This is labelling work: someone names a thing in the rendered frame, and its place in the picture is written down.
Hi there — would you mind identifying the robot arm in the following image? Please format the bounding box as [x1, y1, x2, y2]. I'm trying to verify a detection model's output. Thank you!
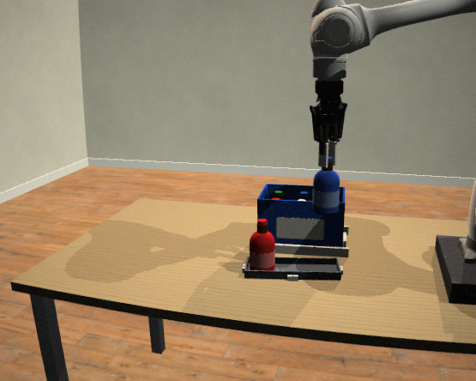
[310, 0, 476, 264]

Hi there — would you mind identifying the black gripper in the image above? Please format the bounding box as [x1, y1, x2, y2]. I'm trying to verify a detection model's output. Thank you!
[310, 80, 347, 168]

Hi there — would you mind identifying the blue bottle with grey label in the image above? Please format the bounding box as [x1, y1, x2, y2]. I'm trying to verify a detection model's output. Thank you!
[312, 157, 340, 215]

